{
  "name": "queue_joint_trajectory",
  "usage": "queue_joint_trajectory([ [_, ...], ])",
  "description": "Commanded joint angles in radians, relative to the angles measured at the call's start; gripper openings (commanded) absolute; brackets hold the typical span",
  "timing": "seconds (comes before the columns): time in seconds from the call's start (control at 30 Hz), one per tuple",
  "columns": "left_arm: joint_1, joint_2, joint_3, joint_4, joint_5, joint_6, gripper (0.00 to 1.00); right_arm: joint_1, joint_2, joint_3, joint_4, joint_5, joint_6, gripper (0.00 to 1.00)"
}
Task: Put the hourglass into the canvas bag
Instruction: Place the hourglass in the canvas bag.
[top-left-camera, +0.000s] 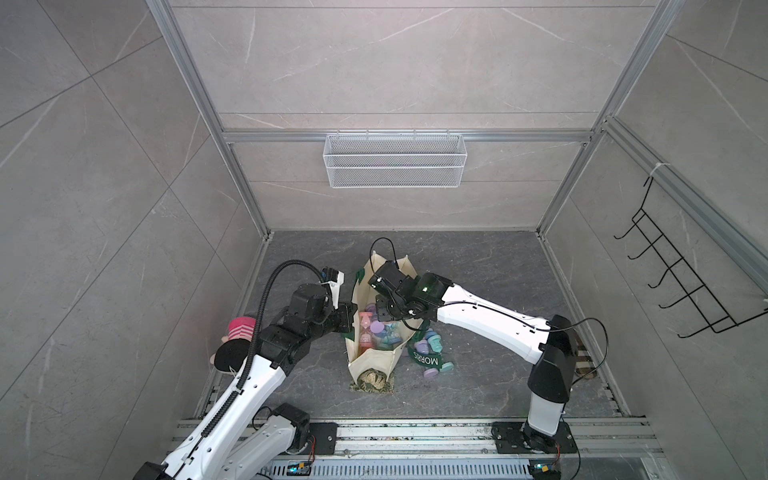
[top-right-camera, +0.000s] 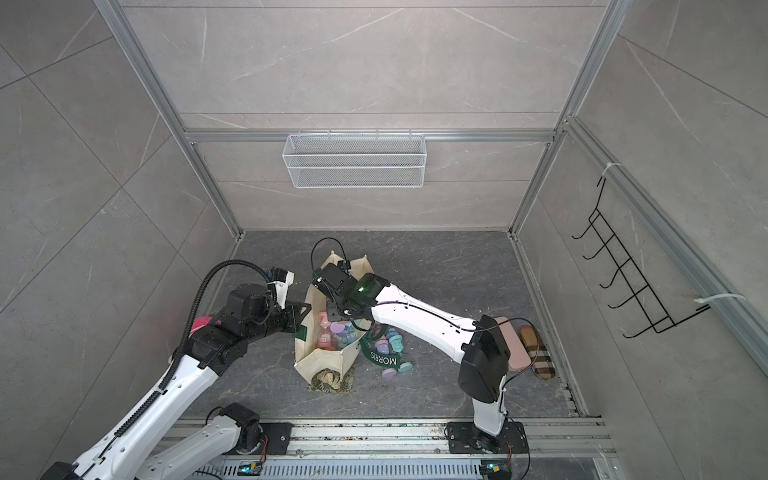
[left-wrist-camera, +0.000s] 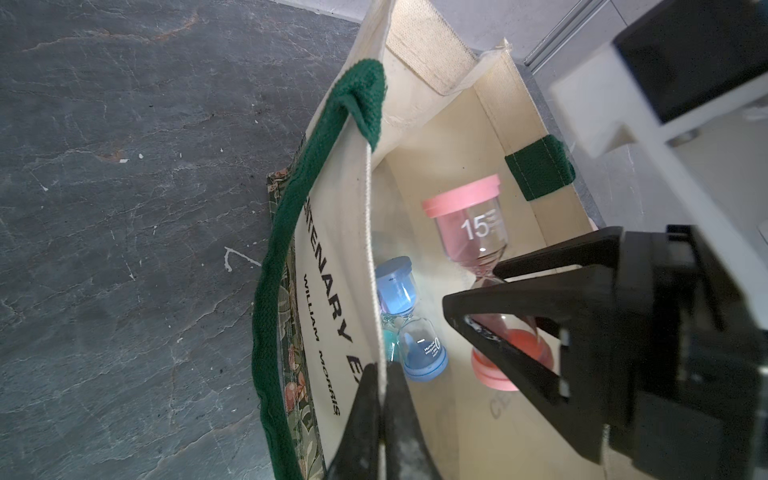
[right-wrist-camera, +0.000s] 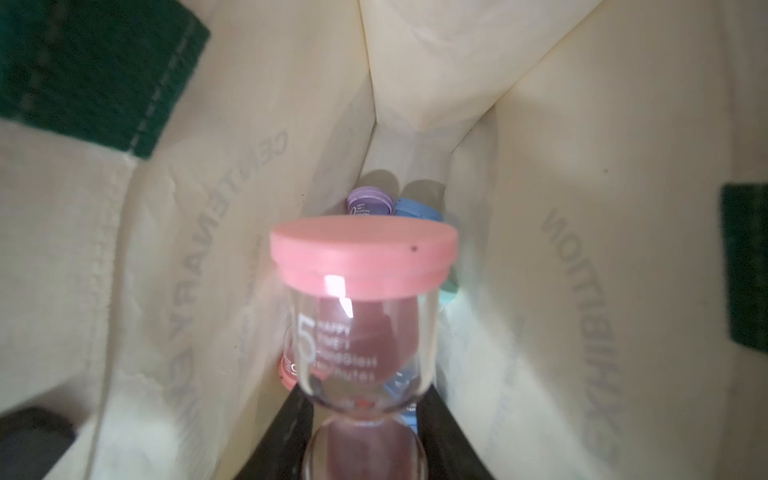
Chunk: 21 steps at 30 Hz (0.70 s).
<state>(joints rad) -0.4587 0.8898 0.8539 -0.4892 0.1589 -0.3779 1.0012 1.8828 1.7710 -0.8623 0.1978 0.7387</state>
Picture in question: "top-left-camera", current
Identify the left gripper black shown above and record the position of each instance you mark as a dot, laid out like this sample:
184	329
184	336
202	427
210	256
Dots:
345	312

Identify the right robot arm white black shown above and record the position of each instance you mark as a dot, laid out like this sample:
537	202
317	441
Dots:
549	345

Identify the teal hourglass pile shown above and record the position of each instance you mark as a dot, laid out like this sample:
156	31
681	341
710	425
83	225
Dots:
435	343

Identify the pink hourglass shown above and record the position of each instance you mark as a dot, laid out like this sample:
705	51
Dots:
365	334

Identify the cream canvas tote bag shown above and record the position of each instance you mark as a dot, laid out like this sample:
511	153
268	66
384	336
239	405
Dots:
372	371

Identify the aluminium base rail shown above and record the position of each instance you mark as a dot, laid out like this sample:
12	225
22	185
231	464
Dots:
474	448

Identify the purple hourglass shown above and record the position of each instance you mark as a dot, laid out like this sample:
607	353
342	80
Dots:
377	328

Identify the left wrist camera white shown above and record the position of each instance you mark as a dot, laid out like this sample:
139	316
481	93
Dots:
333	279

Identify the purple hourglass front floor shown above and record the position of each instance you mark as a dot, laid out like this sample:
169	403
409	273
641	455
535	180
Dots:
430	374

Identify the black wire hook rack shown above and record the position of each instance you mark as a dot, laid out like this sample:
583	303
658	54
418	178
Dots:
710	313

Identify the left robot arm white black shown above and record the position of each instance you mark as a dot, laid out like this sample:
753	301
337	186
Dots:
214	450

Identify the white wire mesh basket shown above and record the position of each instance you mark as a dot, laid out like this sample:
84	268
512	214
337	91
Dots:
394	161

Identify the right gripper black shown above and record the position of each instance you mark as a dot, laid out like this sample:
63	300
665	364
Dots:
383	313

